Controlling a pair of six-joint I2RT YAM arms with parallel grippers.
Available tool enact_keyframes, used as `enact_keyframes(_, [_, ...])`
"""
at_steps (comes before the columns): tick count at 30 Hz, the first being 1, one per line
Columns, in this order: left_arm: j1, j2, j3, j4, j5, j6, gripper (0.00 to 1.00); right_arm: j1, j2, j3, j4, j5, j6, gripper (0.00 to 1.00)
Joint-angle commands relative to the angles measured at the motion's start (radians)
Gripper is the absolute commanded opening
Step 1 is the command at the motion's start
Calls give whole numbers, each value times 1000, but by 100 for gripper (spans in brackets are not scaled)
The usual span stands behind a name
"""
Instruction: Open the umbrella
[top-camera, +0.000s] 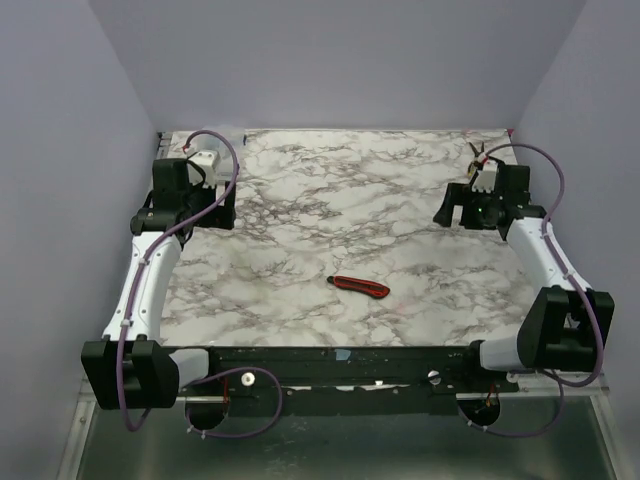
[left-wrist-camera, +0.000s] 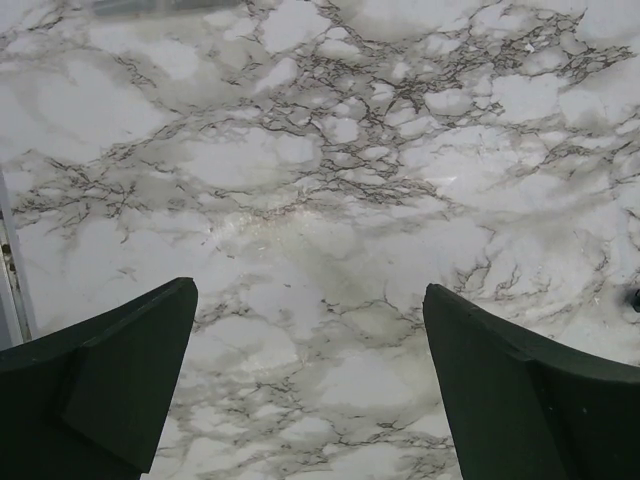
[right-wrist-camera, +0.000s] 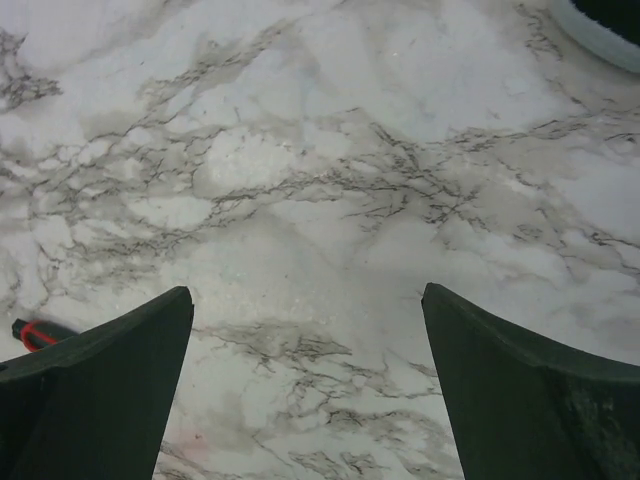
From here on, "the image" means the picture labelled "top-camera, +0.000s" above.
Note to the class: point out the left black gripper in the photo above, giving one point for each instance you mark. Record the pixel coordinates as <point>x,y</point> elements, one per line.
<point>226,205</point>

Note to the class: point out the red black utility knife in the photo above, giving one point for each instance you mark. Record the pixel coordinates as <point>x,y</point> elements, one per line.
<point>371,289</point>

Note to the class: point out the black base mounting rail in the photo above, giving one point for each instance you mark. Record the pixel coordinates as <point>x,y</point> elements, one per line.
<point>340,381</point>

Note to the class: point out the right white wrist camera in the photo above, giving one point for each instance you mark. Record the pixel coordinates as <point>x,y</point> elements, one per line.
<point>485,177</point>

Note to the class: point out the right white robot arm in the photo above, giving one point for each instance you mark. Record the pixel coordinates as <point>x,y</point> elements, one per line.
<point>567,324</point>

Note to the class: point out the clear plastic parts box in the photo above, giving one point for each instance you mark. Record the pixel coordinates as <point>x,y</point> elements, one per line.
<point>235,135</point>

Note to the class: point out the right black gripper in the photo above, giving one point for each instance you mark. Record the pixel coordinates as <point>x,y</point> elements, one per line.
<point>451,207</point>

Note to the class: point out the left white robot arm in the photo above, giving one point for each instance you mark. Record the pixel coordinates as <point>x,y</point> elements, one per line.
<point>127,368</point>

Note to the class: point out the yellow handled pliers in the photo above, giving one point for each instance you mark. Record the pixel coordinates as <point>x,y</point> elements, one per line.
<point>480,158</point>

